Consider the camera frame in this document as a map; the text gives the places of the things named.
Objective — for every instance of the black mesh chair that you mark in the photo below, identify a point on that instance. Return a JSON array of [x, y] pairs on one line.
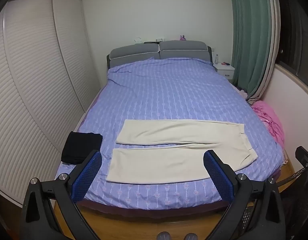
[[305, 157]]

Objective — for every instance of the pink crumpled cloth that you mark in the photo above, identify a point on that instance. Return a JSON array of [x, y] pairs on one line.
[[269, 120]]

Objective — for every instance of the grey padded headboard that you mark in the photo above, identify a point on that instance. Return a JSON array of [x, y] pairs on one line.
[[179, 47]]

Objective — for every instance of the black folded garment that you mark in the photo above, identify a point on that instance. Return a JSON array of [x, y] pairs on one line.
[[79, 145]]

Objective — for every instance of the white louvered wardrobe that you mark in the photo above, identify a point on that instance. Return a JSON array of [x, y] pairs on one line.
[[31, 80]]

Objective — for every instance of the bed with purple floral sheet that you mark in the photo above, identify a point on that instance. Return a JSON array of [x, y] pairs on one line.
[[169, 92]]

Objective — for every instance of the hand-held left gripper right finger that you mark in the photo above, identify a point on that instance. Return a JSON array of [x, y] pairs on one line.
[[217, 175]]

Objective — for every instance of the cream pants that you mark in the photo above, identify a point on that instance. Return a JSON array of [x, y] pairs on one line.
[[174, 165]]

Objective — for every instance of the small pink toy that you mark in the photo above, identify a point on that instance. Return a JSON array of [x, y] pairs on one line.
[[182, 38]]

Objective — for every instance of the green curtain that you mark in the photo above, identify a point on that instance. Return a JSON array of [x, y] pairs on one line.
[[246, 42]]

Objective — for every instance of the clear plastic bottle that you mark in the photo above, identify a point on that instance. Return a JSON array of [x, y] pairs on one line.
[[216, 58]]

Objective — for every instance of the dark window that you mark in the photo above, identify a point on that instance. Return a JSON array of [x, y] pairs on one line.
[[296, 30]]

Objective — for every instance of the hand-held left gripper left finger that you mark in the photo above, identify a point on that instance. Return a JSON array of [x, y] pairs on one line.
[[90, 172]]

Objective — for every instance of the grey slipper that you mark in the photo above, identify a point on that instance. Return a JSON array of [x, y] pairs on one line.
[[163, 236], [190, 237]]

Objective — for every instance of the white nightstand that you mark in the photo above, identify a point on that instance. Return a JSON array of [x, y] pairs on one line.
[[225, 71]]

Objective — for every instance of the beige curtain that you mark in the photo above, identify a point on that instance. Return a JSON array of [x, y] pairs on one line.
[[268, 55]]

